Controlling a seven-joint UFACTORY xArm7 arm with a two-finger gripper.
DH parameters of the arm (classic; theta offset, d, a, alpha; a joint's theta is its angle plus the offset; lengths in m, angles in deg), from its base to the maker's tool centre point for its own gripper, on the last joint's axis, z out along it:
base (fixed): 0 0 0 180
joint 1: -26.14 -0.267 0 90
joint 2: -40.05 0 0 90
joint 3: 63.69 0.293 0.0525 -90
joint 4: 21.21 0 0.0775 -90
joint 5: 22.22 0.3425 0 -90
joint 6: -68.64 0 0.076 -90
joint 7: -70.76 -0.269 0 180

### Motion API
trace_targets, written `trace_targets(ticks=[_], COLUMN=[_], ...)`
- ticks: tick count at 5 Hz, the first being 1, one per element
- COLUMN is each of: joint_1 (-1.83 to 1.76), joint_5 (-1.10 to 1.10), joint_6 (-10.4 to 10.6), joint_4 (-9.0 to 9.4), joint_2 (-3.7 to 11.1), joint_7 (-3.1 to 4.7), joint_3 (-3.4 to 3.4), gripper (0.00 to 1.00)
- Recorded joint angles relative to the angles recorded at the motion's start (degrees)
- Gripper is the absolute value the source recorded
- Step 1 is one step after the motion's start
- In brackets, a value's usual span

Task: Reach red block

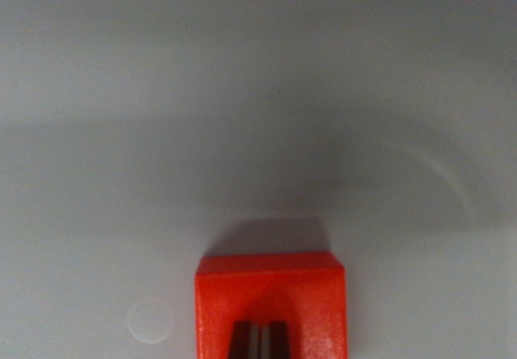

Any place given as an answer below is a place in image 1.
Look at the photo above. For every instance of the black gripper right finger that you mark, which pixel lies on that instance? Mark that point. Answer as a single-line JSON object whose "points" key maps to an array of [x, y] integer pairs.
{"points": [[279, 340]]}

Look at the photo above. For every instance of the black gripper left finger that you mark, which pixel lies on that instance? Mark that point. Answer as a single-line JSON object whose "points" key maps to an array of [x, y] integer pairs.
{"points": [[240, 340]]}

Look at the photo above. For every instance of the red cube block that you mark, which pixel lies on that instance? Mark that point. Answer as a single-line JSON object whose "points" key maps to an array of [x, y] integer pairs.
{"points": [[315, 302]]}

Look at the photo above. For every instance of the grey plastic bin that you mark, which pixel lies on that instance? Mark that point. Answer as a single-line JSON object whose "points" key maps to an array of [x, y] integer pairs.
{"points": [[202, 112]]}

